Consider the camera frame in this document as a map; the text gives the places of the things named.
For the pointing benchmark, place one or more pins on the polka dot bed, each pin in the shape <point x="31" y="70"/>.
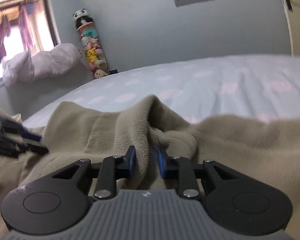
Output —
<point x="215" y="85"/>

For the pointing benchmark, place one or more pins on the clear tube of plush toys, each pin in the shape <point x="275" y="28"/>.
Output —
<point x="93" y="52"/>

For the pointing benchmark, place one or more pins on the beige fleece jacket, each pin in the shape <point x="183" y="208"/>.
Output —
<point x="90" y="130"/>

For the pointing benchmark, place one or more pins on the pink bundled duvet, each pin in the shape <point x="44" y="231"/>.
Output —
<point x="47" y="62"/>

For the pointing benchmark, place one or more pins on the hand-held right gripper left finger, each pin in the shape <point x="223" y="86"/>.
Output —
<point x="132" y="162"/>

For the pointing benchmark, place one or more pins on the panda plush toy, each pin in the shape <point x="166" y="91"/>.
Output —
<point x="81" y="17"/>

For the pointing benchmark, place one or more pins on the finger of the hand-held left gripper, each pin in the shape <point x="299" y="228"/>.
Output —
<point x="20" y="150"/>
<point x="31" y="136"/>

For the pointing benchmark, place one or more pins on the small black wall socket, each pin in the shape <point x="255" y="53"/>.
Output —
<point x="113" y="71"/>

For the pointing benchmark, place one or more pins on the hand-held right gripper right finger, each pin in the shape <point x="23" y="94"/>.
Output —
<point x="161" y="163"/>

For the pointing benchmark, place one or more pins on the purple hanging fleece robe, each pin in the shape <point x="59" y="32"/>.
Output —
<point x="27" y="30"/>

